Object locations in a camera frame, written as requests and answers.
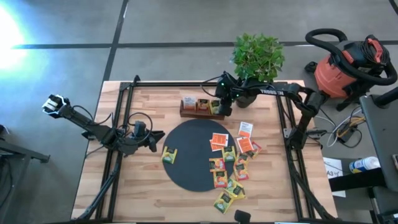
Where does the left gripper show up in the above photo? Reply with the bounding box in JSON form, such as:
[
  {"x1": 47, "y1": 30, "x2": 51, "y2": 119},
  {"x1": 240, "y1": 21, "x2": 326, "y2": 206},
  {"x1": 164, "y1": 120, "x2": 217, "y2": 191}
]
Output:
[{"x1": 124, "y1": 130, "x2": 165, "y2": 156}]

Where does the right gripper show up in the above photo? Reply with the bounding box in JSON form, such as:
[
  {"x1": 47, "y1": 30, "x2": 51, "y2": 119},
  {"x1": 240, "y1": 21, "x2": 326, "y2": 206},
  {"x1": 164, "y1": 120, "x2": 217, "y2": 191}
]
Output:
[{"x1": 215, "y1": 72, "x2": 243, "y2": 117}]

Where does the yellow green lemon tea packet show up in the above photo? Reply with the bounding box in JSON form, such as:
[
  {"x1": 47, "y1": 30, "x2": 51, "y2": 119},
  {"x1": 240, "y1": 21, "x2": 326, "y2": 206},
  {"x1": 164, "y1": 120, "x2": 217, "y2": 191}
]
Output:
[
  {"x1": 229, "y1": 184, "x2": 247, "y2": 201},
  {"x1": 224, "y1": 177, "x2": 242, "y2": 195},
  {"x1": 213, "y1": 192, "x2": 234, "y2": 215},
  {"x1": 209, "y1": 99, "x2": 221, "y2": 115},
  {"x1": 221, "y1": 146, "x2": 237, "y2": 162},
  {"x1": 160, "y1": 145, "x2": 178, "y2": 165}
]

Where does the orange white tea packet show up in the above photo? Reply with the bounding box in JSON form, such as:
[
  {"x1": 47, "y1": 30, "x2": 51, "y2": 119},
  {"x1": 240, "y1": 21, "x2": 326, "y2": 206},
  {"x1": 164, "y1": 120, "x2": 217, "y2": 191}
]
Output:
[
  {"x1": 238, "y1": 121, "x2": 254, "y2": 138},
  {"x1": 211, "y1": 133, "x2": 229, "y2": 147},
  {"x1": 182, "y1": 96, "x2": 197, "y2": 111},
  {"x1": 209, "y1": 139, "x2": 225, "y2": 152},
  {"x1": 236, "y1": 136, "x2": 254, "y2": 154}
]

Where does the brown wooden tea organizer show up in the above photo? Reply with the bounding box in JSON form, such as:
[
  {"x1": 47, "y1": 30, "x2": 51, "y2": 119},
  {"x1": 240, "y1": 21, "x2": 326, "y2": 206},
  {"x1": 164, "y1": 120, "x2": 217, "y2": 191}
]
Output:
[{"x1": 179, "y1": 98, "x2": 226, "y2": 121}]

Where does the round dark woven placemat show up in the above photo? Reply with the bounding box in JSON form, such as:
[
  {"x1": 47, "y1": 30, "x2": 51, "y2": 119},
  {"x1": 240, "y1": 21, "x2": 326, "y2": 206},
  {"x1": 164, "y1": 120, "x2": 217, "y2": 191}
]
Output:
[{"x1": 162, "y1": 119, "x2": 238, "y2": 193}]

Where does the green potted plant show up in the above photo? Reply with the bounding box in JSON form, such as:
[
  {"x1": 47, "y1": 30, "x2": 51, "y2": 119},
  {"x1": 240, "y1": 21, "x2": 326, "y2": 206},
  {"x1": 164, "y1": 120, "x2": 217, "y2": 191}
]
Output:
[{"x1": 231, "y1": 32, "x2": 285, "y2": 109}]

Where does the small black device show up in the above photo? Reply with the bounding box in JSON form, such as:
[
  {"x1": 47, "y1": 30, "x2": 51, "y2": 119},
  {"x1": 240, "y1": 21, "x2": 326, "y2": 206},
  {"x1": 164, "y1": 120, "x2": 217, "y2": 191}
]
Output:
[{"x1": 234, "y1": 210, "x2": 252, "y2": 224}]

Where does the orange black shop vacuum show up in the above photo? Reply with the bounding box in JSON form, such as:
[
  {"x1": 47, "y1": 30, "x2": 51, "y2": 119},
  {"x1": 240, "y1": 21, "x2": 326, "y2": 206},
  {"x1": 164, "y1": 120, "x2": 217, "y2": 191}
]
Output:
[{"x1": 303, "y1": 27, "x2": 398, "y2": 112}]

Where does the white paper sheet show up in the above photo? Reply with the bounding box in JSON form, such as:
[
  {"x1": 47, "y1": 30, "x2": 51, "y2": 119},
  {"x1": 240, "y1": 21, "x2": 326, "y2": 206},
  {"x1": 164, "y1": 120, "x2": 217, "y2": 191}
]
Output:
[{"x1": 322, "y1": 157, "x2": 346, "y2": 198}]

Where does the black metal stand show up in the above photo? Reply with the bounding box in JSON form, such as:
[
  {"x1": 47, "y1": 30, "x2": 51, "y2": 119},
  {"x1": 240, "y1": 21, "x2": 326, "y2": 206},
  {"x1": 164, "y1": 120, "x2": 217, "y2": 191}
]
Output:
[{"x1": 0, "y1": 124, "x2": 51, "y2": 224}]

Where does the black flat bar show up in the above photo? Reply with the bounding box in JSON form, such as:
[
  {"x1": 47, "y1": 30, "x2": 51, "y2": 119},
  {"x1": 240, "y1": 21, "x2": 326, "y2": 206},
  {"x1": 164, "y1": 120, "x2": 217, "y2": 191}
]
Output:
[{"x1": 328, "y1": 167, "x2": 386, "y2": 192}]

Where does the white blue wipes canister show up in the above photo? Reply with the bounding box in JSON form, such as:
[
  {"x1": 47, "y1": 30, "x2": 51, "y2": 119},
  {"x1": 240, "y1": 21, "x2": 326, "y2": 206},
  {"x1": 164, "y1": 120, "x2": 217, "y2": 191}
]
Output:
[{"x1": 348, "y1": 156, "x2": 381, "y2": 174}]

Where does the dark grey desk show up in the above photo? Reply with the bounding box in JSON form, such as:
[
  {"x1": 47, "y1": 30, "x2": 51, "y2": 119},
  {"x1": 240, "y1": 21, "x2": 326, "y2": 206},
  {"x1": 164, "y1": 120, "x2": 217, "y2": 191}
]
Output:
[{"x1": 359, "y1": 86, "x2": 398, "y2": 224}]

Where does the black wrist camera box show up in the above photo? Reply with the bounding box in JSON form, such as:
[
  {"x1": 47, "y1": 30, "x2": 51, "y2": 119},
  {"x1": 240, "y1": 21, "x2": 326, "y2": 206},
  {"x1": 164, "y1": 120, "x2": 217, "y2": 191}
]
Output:
[{"x1": 133, "y1": 121, "x2": 147, "y2": 138}]

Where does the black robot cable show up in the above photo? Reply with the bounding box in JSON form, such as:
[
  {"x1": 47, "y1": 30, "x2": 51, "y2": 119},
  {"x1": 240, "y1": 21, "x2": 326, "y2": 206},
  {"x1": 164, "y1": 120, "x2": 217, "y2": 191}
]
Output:
[
  {"x1": 126, "y1": 111, "x2": 154, "y2": 147},
  {"x1": 200, "y1": 75, "x2": 223, "y2": 98}
]

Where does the black aluminium table frame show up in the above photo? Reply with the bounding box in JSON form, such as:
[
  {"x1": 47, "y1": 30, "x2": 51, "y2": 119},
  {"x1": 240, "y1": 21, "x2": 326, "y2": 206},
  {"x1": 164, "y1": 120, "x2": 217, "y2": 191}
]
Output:
[{"x1": 76, "y1": 74, "x2": 338, "y2": 222}]

